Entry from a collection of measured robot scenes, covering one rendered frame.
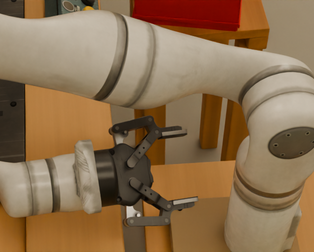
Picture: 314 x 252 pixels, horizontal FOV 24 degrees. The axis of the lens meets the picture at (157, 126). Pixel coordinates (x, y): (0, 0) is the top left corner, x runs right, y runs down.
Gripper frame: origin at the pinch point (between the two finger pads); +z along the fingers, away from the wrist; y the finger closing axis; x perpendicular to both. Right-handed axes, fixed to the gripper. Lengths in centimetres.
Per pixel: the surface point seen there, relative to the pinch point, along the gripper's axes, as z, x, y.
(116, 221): -8.4, -10.3, 5.9
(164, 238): -0.9, -12.5, 9.4
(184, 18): 17, -35, -31
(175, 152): 39, -117, -13
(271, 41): 85, -128, -48
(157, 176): 1.2, -17.8, -0.3
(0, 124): -21.7, -23.7, -12.5
